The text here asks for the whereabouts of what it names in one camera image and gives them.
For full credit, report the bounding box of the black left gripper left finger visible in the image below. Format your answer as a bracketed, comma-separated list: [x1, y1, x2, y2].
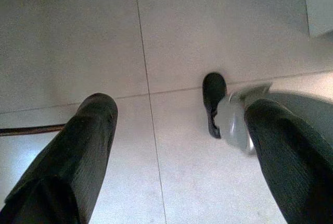
[0, 93, 119, 224]

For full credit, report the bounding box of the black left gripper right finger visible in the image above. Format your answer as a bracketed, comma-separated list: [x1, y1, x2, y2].
[244, 98, 333, 224]

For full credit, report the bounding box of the dark metal furniture leg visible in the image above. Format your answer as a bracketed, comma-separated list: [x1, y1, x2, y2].
[0, 123, 66, 137]

